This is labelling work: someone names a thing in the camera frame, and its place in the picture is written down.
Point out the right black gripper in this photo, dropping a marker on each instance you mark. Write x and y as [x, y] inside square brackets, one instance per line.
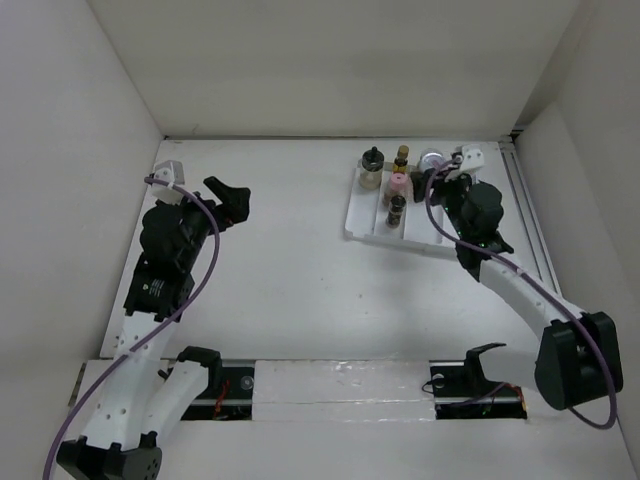
[443, 182]

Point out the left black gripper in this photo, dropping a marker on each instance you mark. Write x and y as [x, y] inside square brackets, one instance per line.
[234, 202]

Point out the pink lid spice jar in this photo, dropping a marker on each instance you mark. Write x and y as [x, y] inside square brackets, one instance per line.
[399, 184]

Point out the yellow label small bottle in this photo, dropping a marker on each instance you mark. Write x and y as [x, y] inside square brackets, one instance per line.
[400, 164]

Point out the silver lid blue label jar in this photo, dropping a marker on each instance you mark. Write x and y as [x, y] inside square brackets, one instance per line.
[430, 159]

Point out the black lid pepper jar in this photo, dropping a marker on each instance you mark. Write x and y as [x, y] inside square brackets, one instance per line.
[396, 208]

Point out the black knob lid jar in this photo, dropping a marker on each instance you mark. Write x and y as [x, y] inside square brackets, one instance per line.
[371, 168]

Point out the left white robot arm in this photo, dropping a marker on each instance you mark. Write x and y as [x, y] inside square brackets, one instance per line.
[115, 429]

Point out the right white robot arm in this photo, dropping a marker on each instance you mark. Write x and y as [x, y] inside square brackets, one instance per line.
[578, 357]

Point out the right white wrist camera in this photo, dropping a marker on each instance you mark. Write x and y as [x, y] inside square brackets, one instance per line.
[467, 160]

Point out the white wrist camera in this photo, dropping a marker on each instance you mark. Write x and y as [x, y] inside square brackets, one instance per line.
[467, 160]
[172, 173]

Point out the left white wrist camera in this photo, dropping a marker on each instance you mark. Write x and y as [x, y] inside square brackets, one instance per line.
[172, 173]

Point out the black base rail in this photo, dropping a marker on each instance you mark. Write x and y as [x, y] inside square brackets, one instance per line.
[363, 391]

